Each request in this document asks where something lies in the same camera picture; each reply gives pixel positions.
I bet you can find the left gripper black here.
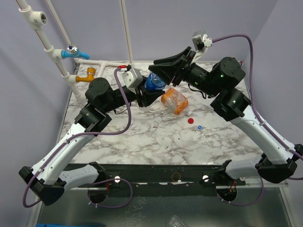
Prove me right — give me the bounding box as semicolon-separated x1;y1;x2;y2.
103;76;165;113

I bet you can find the blue label water bottle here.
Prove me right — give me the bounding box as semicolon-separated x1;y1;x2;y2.
144;72;166;91

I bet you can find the red bottle cap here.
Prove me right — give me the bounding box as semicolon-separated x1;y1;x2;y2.
188;118;194;124

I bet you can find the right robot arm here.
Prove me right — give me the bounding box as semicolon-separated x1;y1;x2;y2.
148;47;303;185

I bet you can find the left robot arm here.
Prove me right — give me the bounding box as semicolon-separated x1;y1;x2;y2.
18;78;164;208

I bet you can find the orange plastic jar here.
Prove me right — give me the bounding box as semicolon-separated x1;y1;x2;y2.
160;87;188;115

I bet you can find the orange faucet valve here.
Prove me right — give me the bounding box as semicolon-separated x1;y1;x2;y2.
75;67;96;83

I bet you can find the blue faucet valve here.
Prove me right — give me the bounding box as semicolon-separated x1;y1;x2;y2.
61;44;90;60

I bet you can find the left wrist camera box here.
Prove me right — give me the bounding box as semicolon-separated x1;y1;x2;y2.
120;68;143;90

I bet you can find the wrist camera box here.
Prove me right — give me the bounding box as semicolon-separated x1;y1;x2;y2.
192;30;213;52
120;68;143;90

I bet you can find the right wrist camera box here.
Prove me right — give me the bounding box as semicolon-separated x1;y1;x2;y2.
192;30;213;52

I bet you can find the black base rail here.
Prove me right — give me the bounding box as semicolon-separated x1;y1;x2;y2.
63;163;247;197

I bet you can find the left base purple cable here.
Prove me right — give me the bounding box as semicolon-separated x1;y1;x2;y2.
87;177;134;209

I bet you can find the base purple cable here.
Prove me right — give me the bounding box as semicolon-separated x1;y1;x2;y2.
217;176;265;206
87;177;134;209

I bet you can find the white pvc pipe frame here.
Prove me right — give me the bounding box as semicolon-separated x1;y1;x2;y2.
17;0;121;106

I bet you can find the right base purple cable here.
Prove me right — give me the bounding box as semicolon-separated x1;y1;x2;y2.
217;176;265;206

